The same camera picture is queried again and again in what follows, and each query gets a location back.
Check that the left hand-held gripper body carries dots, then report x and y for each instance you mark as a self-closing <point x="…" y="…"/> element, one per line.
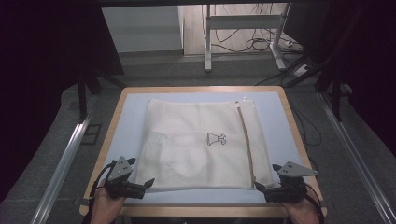
<point x="120" y="169"/>

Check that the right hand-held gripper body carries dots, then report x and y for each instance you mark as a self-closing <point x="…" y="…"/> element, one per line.
<point x="289" y="188"/>

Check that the white mesh laundry bag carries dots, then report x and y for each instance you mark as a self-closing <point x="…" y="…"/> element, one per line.
<point x="186" y="121"/>

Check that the person's right hand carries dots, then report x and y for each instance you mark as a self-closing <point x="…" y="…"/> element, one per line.
<point x="302" y="213"/>

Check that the person's left hand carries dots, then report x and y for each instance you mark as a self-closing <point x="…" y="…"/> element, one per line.
<point x="104" y="208"/>

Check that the white cloth inside bag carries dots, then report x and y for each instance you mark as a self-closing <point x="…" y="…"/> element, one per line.
<point x="177" y="157"/>

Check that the black metal stand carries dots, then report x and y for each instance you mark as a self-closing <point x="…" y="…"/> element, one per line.
<point x="336" y="99"/>
<point x="82" y="96"/>

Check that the wooden table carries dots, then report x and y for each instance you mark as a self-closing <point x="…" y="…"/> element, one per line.
<point x="199" y="89"/>

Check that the white power strip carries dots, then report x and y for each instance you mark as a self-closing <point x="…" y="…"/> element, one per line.
<point x="301" y="70"/>

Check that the black curtain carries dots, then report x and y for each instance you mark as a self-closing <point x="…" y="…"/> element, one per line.
<point x="40" y="77"/>
<point x="370" y="62"/>

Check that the grey cabinet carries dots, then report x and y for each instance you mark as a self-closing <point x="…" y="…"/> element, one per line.
<point x="143" y="29"/>

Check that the aluminium floor rail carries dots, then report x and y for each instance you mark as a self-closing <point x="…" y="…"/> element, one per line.
<point x="59" y="174"/>
<point x="355" y="155"/>

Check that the white metal desk frame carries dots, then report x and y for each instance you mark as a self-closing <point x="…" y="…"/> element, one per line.
<point x="208" y="40"/>

